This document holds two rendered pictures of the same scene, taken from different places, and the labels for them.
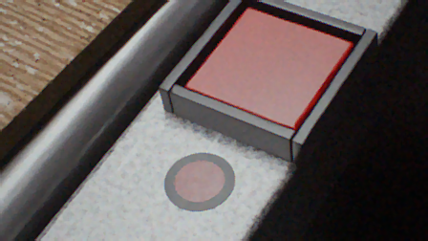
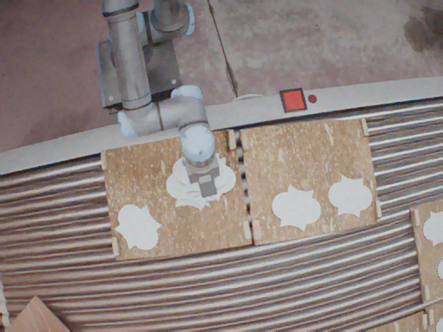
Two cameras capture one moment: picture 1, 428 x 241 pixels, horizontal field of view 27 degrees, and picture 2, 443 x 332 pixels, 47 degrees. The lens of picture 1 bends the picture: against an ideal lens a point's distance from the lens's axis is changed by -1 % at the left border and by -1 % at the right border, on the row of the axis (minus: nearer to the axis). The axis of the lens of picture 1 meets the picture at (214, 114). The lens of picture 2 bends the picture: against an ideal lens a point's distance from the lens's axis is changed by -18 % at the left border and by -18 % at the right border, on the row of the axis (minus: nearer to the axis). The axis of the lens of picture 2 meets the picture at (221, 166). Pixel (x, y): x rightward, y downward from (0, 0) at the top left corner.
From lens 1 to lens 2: 1.74 m
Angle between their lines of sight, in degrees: 53
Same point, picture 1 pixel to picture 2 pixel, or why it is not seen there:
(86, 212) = (325, 107)
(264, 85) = (297, 98)
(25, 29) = (314, 132)
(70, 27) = (309, 127)
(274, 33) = (289, 102)
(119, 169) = (318, 108)
